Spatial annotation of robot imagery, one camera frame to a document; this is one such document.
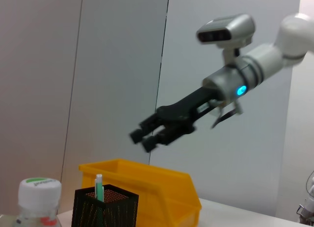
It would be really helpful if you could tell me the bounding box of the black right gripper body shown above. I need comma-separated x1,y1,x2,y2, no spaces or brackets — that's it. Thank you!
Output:
156,86,222,146

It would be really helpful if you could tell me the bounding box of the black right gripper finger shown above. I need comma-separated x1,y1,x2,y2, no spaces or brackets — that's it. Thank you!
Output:
129,113,163,144
141,128,173,153

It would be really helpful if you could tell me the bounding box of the mint green pen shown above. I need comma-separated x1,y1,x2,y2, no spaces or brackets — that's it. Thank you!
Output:
95,173,105,203

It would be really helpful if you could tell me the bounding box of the clear green-label water bottle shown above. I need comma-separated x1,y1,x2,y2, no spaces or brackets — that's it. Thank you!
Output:
16,177,64,227

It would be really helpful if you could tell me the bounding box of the black mesh pen holder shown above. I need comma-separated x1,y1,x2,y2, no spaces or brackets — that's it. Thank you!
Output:
71,184,140,227

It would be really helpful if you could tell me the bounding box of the yellow plastic bin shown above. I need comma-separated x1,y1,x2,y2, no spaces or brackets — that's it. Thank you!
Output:
78,158,203,227

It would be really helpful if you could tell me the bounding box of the white background equipment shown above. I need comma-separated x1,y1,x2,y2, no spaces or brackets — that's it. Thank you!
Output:
296,170,314,224

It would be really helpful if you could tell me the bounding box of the right wrist cable with plug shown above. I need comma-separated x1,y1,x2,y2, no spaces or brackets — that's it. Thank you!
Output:
210,100,244,130

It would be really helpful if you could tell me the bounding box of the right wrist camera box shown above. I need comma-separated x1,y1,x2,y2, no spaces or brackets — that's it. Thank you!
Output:
196,13,256,58

